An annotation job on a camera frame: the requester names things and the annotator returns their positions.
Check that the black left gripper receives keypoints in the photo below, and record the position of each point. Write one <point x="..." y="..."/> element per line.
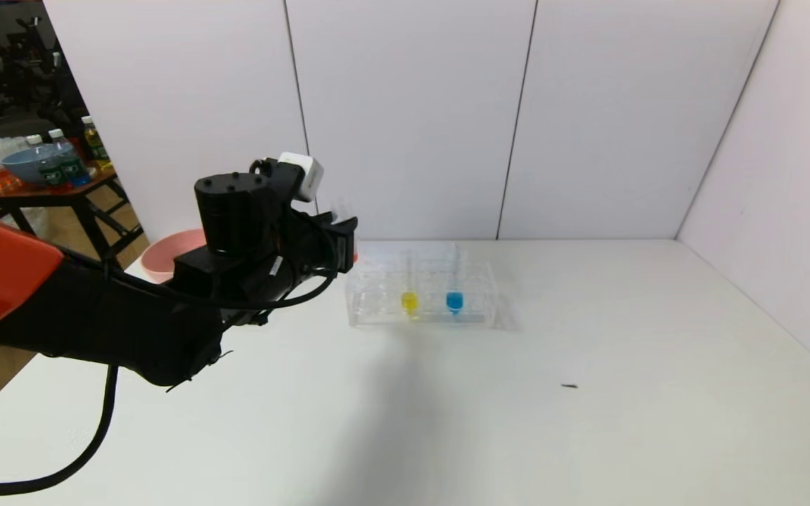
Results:
<point x="341" y="247"/>

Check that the test tube with red pigment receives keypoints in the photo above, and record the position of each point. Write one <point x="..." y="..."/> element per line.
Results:
<point x="355" y="256"/>

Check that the orange and black left arm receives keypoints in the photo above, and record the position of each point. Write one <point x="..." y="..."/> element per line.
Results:
<point x="95" y="316"/>

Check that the test tube with yellow pigment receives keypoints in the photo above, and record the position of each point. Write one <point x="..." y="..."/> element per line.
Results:
<point x="410" y="303"/>

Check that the test tube with blue pigment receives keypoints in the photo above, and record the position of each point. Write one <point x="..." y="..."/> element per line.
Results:
<point x="454" y="302"/>

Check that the clear acrylic test tube rack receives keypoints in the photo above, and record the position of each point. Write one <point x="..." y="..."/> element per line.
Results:
<point x="475" y="295"/>

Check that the white paper sheet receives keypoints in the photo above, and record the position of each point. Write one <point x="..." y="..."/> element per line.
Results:
<point x="433" y="251"/>

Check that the pink bowl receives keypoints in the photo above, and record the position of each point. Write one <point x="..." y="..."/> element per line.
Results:
<point x="166" y="256"/>

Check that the bottle with yellow liquid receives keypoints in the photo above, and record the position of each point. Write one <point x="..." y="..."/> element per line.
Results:
<point x="95" y="146"/>

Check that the bottle with blue liquid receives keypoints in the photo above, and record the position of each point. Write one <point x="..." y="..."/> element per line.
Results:
<point x="72" y="169"/>

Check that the bottle with dark label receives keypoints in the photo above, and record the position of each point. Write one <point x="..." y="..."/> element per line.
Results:
<point x="50" y="173"/>

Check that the brown wooden table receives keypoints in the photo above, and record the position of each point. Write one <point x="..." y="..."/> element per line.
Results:
<point x="25" y="195"/>

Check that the blue bowl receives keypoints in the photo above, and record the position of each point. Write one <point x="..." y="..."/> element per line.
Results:
<point x="25" y="164"/>

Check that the black background equipment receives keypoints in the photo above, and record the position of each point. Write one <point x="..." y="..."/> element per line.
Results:
<point x="32" y="63"/>

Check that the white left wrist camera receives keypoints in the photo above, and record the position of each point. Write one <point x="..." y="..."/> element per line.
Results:
<point x="301" y="176"/>

